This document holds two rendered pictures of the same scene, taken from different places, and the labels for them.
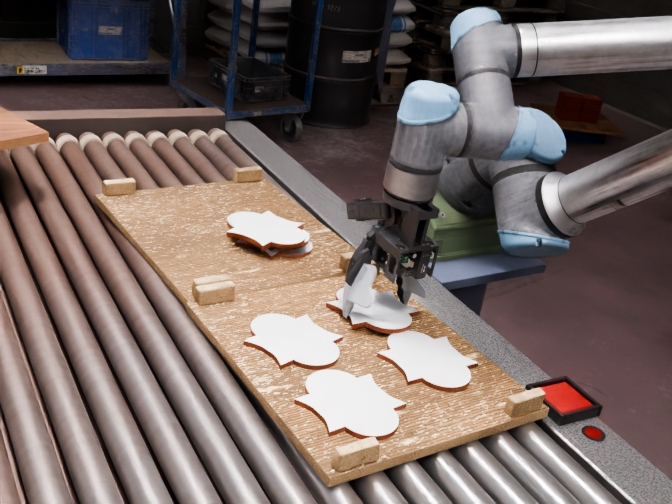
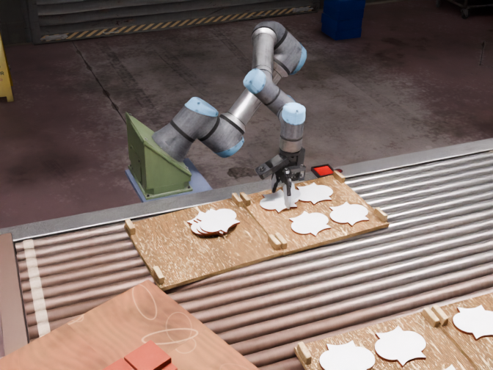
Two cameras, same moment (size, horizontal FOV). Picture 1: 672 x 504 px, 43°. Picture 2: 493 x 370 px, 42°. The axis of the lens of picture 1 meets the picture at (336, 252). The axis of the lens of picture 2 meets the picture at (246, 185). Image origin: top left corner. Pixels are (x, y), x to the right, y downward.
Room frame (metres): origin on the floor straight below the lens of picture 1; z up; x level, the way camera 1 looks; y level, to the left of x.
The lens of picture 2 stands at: (0.95, 1.83, 2.20)
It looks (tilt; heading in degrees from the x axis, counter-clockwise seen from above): 32 degrees down; 279
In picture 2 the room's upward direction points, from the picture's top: 2 degrees clockwise
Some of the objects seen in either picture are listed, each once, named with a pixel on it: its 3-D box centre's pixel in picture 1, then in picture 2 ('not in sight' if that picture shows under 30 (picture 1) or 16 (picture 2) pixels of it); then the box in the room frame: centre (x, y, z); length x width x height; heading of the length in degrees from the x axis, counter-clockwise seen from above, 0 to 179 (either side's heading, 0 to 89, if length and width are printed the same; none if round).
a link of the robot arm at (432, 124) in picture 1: (426, 126); (292, 121); (1.11, -0.10, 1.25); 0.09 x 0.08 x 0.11; 109
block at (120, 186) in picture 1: (118, 187); (158, 274); (1.43, 0.41, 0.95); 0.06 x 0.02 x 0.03; 127
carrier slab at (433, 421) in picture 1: (358, 357); (311, 211); (1.02, -0.05, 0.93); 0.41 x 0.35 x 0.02; 36
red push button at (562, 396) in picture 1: (562, 400); (323, 172); (1.00, -0.34, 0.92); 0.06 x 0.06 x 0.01; 32
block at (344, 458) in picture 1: (356, 454); (381, 213); (0.78, -0.06, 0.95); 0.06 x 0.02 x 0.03; 126
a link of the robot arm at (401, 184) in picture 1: (413, 179); (290, 142); (1.12, -0.09, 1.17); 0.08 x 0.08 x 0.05
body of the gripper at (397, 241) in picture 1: (402, 233); (290, 164); (1.11, -0.09, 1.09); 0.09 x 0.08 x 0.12; 36
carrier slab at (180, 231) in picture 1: (231, 233); (201, 239); (1.36, 0.19, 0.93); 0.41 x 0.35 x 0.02; 37
